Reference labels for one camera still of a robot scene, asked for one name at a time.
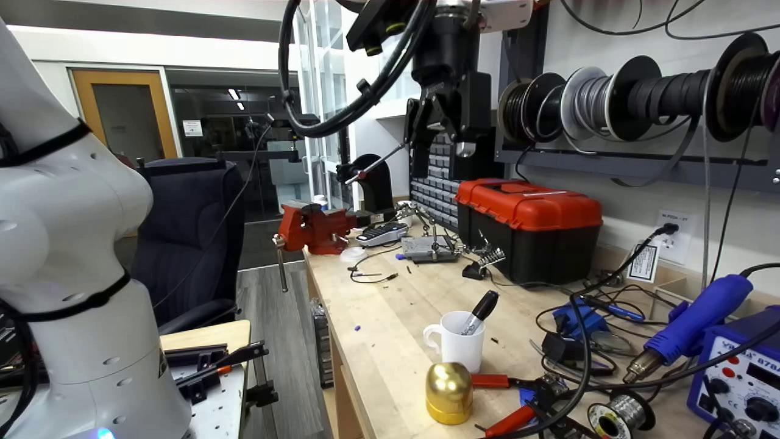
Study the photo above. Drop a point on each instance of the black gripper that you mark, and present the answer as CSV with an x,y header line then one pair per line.
x,y
453,50

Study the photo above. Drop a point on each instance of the black grey marker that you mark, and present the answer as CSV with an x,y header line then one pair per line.
x,y
486,304

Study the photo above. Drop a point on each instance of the white mug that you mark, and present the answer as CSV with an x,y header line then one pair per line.
x,y
460,345

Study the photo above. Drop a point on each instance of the black parts drawer cabinet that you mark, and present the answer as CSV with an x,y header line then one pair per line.
x,y
442,191

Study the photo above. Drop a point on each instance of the grey circuit board holder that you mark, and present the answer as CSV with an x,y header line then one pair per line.
x,y
430,249

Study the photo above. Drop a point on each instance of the grey remote control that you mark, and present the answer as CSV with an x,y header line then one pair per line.
x,y
382,237

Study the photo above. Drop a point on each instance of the red black toolbox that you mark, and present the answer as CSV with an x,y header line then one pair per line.
x,y
537,233

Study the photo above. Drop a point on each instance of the metal helping hand stand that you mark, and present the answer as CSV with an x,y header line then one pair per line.
x,y
482,267

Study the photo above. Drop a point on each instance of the red bench vise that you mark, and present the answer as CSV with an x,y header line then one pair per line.
x,y
313,228

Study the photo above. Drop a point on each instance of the grey spool rack shelf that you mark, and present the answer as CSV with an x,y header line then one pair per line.
x,y
617,167

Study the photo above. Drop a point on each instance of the white label tag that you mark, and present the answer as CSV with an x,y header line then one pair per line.
x,y
644,265

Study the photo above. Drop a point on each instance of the gold ball tip cleaner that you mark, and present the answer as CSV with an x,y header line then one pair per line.
x,y
449,393

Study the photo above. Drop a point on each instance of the blue tape piece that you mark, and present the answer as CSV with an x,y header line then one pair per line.
x,y
528,397

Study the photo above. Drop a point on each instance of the dark blue office chair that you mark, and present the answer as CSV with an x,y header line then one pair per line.
x,y
183,236

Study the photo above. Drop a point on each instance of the wooden board with clamps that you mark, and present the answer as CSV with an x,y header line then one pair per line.
x,y
208,336

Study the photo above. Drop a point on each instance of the black bar clamp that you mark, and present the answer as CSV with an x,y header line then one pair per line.
x,y
215,366

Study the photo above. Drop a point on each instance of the orange wooden door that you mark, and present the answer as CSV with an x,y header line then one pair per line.
x,y
81,105

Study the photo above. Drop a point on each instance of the blue soldering station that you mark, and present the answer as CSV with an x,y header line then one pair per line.
x,y
745,381

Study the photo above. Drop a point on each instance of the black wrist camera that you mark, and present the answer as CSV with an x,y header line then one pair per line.
x,y
377,26

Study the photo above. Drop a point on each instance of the white wall power outlet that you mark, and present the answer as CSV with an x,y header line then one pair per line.
x,y
675,236

